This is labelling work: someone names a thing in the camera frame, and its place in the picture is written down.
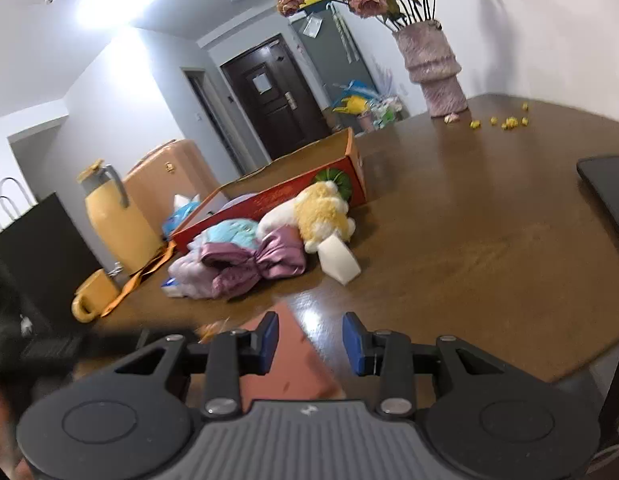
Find black phone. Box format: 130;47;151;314
576;155;619;257

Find grey ribbed vase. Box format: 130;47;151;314
392;20;469;119

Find scattered yellow petals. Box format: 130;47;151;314
469;102;531;131

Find yellow plush toy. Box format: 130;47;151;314
257;180;355;253

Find dark entrance door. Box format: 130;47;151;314
220;34;331;161

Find red cardboard box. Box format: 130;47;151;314
170;127;369;256

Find black paper bag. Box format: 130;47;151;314
0;177;106;331

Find white sponge block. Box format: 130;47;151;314
317;236;361;286

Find blue tissue pack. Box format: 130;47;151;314
162;194;203;238

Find grey refrigerator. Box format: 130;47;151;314
288;7;380;107

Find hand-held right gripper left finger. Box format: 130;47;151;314
97;311;280;418

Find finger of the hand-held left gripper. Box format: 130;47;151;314
84;329;150;361

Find lavender quilted cloth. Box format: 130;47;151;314
167;250;225;301

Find peach suitcase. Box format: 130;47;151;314
122;139;220;231

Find blue plush toy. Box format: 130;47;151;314
200;217;263;252

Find pile of colourful clutter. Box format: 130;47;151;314
332;79;406;134

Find reddish brown card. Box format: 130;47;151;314
274;305;343;401

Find purple satin bow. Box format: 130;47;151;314
200;227;308;299

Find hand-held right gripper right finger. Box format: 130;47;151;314
343;312;527;417

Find yellow thermos jug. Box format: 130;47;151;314
77;159;166;276

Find yellow mug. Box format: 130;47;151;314
72;269;122;322

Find orange ribbon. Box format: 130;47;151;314
100;240;178;317

